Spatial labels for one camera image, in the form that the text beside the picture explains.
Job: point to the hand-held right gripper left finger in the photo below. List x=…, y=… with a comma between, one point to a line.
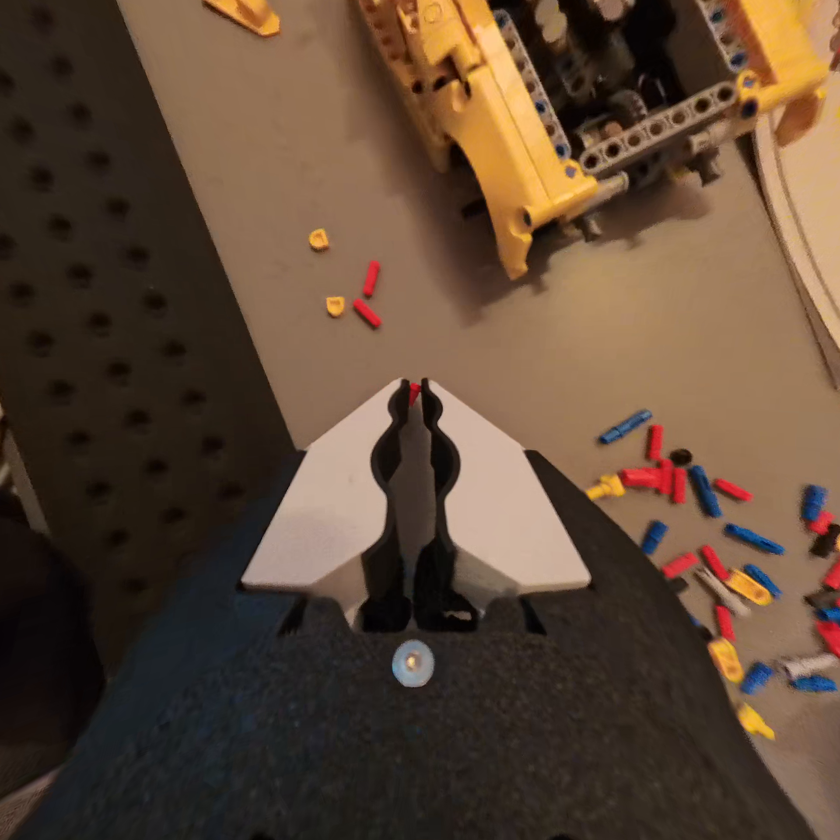
x=315, y=525

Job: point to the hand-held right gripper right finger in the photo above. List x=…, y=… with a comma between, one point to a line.
x=518, y=525

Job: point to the red pin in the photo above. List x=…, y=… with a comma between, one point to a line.
x=367, y=313
x=415, y=394
x=372, y=279

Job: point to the large pile of coloured pins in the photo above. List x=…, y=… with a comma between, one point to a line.
x=705, y=492

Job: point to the yellow toy brick car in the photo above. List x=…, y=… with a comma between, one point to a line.
x=505, y=144

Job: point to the grey desk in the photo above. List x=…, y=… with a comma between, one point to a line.
x=590, y=341

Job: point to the open instruction booklet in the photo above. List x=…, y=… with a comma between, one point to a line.
x=814, y=229

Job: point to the yellow brick panel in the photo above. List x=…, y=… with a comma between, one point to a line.
x=249, y=16

